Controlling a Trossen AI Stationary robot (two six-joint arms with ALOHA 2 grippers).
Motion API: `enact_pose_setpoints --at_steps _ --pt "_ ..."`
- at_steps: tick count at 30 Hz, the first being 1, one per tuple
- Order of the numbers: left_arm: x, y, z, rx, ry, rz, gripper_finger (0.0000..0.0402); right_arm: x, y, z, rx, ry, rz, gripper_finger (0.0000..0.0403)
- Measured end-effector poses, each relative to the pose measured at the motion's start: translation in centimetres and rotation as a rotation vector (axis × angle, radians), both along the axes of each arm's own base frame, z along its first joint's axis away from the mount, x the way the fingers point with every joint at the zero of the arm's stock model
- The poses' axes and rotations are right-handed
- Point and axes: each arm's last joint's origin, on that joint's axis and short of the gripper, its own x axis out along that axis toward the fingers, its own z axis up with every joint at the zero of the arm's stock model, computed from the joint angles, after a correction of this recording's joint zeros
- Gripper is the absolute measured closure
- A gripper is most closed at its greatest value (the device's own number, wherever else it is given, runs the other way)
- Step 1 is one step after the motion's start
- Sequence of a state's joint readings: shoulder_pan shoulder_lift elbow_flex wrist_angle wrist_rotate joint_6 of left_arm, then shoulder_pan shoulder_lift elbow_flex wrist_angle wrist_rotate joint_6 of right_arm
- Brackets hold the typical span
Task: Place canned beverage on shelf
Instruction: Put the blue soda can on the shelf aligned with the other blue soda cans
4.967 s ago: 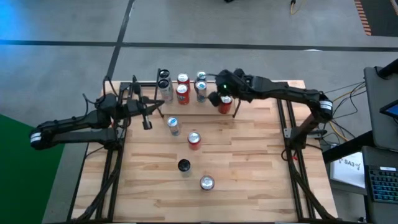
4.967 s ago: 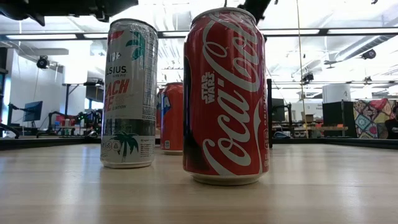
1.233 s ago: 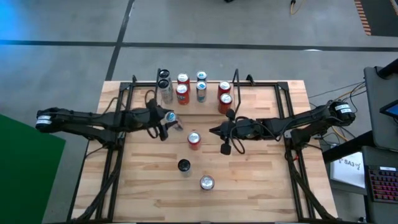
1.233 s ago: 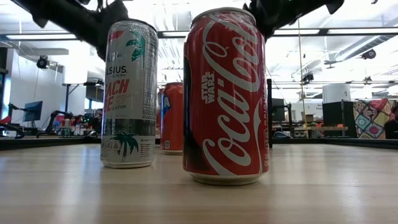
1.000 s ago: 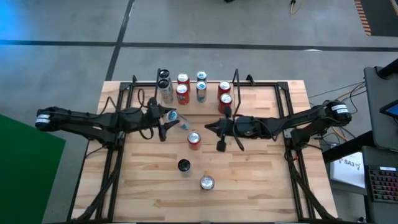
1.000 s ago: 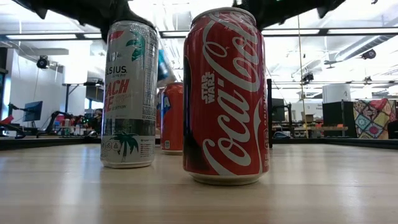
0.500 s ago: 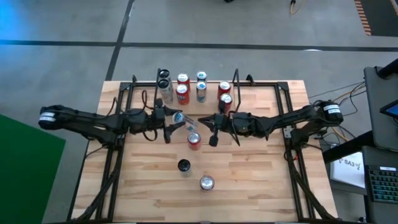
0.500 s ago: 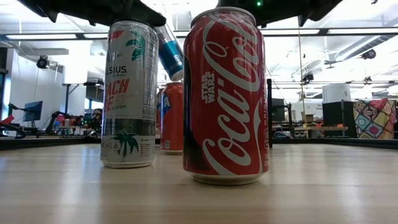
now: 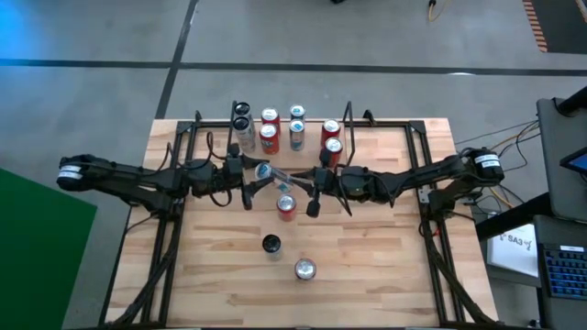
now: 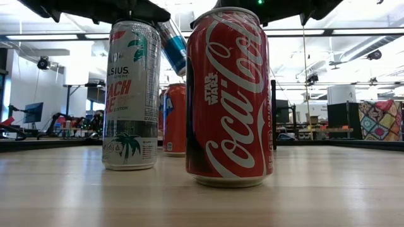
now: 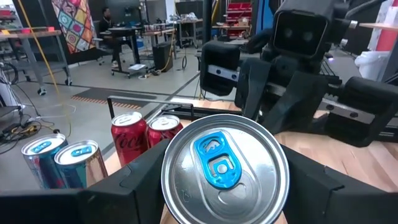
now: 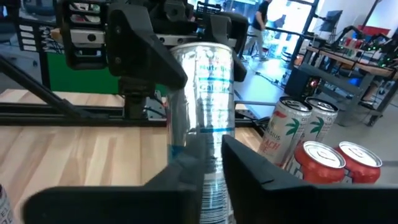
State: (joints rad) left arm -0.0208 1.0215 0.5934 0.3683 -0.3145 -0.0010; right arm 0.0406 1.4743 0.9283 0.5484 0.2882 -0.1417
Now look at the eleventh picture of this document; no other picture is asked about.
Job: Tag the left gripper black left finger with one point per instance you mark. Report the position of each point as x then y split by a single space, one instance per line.
77 208

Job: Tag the person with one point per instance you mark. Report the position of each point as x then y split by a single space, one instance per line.
107 25

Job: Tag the colourful patchwork quilt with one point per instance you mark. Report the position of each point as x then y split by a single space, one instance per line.
76 25

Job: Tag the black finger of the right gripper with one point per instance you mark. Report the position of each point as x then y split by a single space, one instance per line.
252 90
295 105

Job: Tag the black mat orange-striped edge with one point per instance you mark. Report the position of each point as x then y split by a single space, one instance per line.
102 93

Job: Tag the red parts bin rack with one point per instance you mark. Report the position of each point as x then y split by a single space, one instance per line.
237 12

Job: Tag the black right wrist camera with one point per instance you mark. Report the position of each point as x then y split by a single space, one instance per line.
300 31

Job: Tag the blue silver slim can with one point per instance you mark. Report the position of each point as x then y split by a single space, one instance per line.
37 161
264 174
84 165

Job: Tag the black upright metal loop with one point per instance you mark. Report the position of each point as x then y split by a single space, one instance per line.
149 100

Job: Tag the white plastic bag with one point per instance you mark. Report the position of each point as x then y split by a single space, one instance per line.
371 65

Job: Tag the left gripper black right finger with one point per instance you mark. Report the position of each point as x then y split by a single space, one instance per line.
342 208

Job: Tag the red Star Wars soda can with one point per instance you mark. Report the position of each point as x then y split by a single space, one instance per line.
129 140
164 129

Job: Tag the black computer tower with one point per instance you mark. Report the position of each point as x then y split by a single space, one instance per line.
162 56

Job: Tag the black rolling desk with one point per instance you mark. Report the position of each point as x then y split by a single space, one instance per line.
124 31

